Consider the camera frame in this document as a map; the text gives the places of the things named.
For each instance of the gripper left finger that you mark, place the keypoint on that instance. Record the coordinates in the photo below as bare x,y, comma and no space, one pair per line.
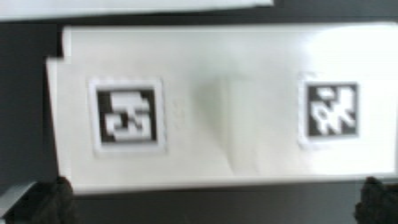
38,203

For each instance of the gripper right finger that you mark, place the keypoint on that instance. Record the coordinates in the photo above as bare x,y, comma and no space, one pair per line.
378,206

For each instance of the white door panel with knob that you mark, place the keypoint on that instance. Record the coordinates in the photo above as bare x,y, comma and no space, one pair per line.
203,106

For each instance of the white marker sheet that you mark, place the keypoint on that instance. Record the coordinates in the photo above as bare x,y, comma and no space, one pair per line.
44,9

